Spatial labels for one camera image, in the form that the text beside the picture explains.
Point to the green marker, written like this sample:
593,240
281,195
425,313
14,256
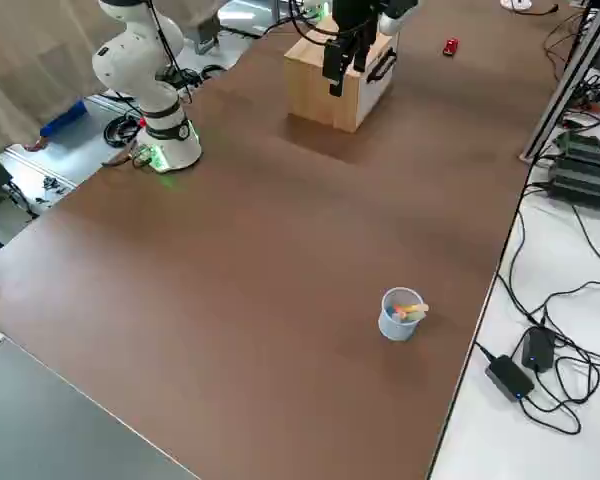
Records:
410,317

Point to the green circuit board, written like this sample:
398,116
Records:
141,156

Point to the light blue pen cup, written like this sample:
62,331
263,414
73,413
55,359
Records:
395,330

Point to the black power adapter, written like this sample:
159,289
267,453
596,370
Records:
510,377
537,345

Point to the white power strip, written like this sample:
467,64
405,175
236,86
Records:
190,90

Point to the blue cylindrical object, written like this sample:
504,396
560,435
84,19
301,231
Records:
65,117

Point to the dark green power supply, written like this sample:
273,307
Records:
580,187
587,147

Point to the orange marker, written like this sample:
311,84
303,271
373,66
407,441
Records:
400,309

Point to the red orange tool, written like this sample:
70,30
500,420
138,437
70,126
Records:
36,145

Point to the white desk lamp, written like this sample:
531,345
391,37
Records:
516,4

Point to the aluminium frame post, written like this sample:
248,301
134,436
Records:
560,95

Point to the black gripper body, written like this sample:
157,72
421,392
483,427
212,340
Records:
355,15

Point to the power strip with plugs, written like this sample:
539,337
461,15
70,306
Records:
587,97

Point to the light wooden cabinet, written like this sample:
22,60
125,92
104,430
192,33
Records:
315,85

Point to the grey metal bracket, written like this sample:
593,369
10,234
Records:
206,42

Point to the blue marker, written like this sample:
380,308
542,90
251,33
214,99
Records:
391,314

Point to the yellow marker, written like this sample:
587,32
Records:
420,309

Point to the red toy car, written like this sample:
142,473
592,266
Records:
450,47

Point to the beige curtain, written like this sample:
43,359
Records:
30,60

